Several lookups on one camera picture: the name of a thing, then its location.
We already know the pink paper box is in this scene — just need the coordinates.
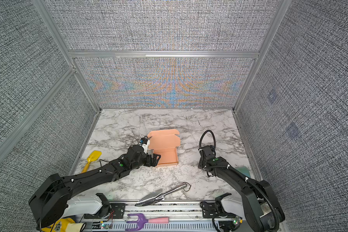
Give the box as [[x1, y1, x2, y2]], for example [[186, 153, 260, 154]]
[[148, 129, 181, 167]]

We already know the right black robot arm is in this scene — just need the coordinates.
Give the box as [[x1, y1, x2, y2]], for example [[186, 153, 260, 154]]
[[198, 146, 285, 232]]

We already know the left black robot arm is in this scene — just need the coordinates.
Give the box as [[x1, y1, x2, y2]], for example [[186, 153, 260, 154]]
[[29, 144, 161, 229]]

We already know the teal sponge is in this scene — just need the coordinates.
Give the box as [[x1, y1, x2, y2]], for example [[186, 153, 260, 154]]
[[237, 166, 251, 177]]

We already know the metal garden trowel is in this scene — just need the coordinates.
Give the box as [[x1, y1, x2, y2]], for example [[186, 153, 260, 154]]
[[134, 182, 191, 207]]

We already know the purple pink hand rake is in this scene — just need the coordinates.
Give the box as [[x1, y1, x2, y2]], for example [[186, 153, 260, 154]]
[[125, 213, 170, 232]]

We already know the yellow black work glove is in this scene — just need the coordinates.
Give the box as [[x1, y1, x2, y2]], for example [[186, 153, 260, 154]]
[[42, 218, 86, 232]]

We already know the yellow handled tool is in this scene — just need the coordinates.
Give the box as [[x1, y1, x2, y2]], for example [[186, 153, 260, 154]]
[[81, 150, 102, 173]]

